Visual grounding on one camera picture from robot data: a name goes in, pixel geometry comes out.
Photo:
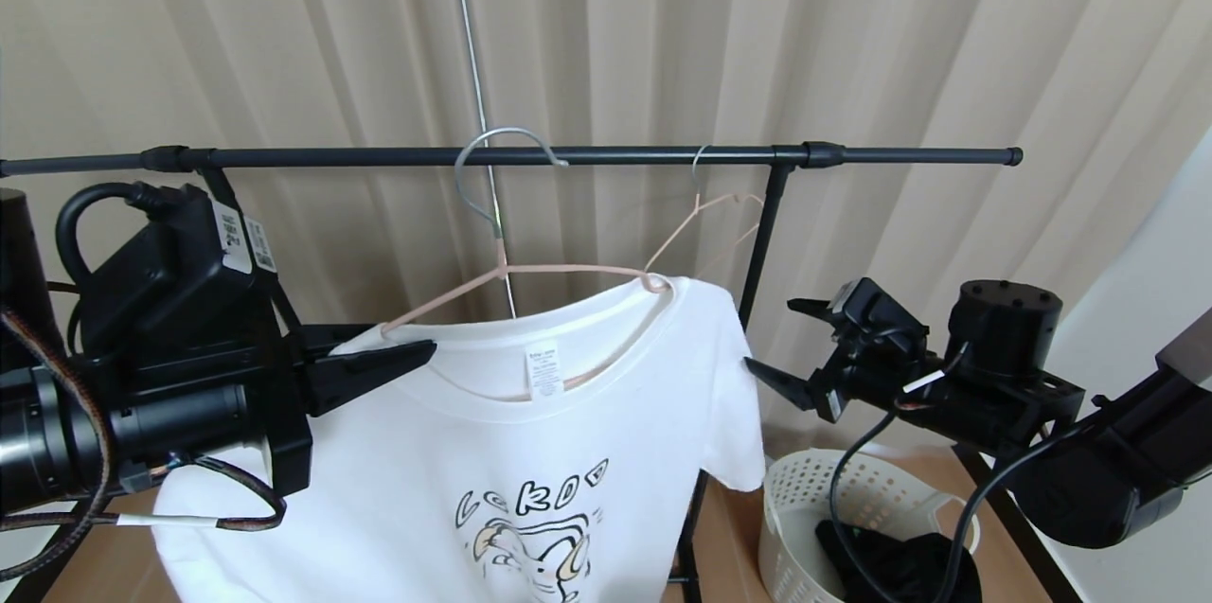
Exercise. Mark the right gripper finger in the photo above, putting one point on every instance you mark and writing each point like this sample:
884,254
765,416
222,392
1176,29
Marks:
786,385
814,308

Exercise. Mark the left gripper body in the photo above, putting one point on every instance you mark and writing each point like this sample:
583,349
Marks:
189,423

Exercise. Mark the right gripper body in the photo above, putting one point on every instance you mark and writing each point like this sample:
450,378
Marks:
862,381

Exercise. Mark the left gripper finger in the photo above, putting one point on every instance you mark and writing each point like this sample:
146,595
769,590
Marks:
360,371
317,338

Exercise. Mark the white garment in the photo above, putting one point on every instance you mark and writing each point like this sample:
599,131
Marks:
426,470

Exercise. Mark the pink clothes hanger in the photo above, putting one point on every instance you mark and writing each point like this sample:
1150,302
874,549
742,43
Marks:
502,251
697,203

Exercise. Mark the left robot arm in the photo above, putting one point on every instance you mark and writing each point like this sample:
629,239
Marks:
38,433

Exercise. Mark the white laundry basket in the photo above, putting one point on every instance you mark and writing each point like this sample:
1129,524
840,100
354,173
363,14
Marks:
805,508

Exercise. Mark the black clothes rack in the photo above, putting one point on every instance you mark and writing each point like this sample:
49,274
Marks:
663,154

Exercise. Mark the black garment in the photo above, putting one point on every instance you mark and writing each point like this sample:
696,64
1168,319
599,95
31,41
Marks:
909,570

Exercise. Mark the beige curtain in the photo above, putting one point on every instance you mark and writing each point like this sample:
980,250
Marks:
284,16

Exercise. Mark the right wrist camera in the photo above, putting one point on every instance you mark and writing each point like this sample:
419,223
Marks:
871,314

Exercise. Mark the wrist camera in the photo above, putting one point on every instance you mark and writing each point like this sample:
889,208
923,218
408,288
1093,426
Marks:
871,314
170,262

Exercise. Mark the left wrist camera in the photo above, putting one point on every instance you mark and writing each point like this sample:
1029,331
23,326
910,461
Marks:
170,262

